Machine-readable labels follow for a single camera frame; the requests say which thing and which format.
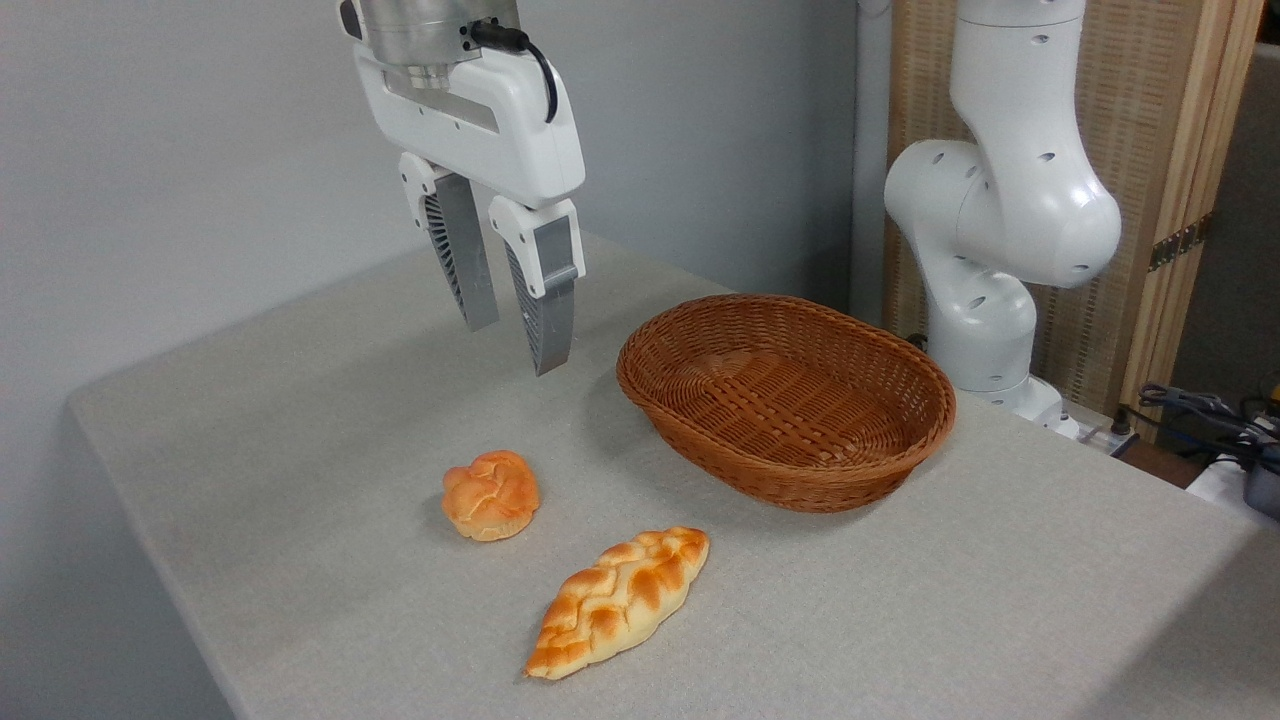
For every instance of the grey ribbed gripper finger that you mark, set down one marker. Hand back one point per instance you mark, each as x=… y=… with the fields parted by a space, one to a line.
x=466 y=255
x=551 y=310

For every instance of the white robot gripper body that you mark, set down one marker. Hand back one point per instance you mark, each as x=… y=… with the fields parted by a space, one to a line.
x=505 y=130

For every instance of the long braided bread loaf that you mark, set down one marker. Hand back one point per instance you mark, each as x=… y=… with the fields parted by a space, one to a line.
x=620 y=600

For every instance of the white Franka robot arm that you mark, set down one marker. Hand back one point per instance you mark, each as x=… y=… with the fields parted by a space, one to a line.
x=1010 y=200

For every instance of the round orange bread bun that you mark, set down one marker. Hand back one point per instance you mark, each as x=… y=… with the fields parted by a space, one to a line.
x=490 y=497

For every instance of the brown woven wicker basket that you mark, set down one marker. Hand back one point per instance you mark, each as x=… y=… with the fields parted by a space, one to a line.
x=780 y=410

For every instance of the wooden woven folding screen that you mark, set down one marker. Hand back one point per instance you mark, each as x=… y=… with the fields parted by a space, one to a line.
x=1140 y=120

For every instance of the brass screen hinge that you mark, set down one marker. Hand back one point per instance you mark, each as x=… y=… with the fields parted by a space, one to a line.
x=1178 y=243

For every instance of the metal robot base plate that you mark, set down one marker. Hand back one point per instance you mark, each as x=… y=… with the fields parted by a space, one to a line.
x=1098 y=434

